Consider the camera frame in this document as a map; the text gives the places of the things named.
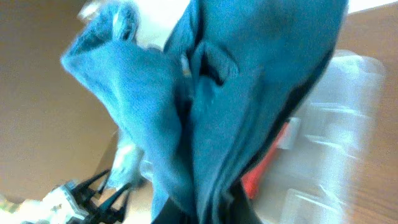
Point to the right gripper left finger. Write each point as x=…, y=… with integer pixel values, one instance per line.
x=171, y=214

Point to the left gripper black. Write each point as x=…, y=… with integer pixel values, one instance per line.
x=95, y=204

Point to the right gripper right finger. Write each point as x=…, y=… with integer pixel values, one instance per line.
x=235, y=207

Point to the black garment with red band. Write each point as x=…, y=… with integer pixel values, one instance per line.
x=264, y=165

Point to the small blue garment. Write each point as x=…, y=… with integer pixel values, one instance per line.
x=206, y=107

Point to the light blue folded jeans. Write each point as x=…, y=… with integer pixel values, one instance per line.
x=126, y=164

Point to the clear plastic storage bin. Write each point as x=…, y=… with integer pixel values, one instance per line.
x=325, y=140

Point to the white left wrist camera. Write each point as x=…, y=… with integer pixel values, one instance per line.
x=59, y=206

